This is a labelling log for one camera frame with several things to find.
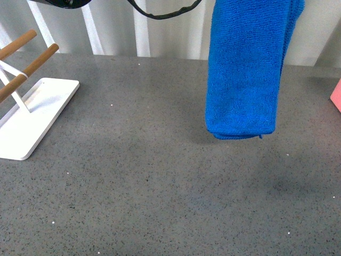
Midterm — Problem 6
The blue microfiber cloth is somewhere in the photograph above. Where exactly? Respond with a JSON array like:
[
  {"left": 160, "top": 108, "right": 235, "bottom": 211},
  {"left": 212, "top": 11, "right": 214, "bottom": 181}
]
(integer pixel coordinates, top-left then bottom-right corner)
[{"left": 205, "top": 1, "right": 305, "bottom": 140}]

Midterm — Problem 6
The white pleated curtain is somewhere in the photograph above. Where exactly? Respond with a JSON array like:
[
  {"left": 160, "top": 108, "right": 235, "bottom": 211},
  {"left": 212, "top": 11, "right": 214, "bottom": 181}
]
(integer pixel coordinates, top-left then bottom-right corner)
[{"left": 1, "top": 1, "right": 340, "bottom": 67}]

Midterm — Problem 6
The pink box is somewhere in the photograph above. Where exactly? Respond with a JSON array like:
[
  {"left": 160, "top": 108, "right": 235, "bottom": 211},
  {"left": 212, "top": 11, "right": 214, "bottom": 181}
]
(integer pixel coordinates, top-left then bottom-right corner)
[{"left": 330, "top": 79, "right": 341, "bottom": 112}]

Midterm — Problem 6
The white towel rack stand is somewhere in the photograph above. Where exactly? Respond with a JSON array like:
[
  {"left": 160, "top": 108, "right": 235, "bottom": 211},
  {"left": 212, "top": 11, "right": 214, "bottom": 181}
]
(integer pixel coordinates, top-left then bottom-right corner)
[{"left": 1, "top": 29, "right": 80, "bottom": 161}]

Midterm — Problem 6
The black cable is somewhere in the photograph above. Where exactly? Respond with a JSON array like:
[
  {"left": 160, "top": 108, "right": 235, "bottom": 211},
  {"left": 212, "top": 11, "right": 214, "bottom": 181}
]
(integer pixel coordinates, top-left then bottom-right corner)
[{"left": 127, "top": 0, "right": 203, "bottom": 20}]

